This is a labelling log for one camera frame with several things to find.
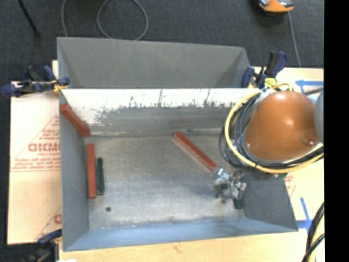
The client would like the red-brown flat block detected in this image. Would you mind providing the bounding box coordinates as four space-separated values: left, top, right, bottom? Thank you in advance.
172 131 218 174
59 103 92 138
86 143 98 200

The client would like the grey metal bin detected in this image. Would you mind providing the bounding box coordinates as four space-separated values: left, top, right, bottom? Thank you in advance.
56 36 299 252

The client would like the dark green flat block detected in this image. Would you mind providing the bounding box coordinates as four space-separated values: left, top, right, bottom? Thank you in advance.
96 157 106 196

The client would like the brown cardboard board, red print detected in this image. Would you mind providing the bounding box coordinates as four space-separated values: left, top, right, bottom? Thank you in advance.
6 59 64 246

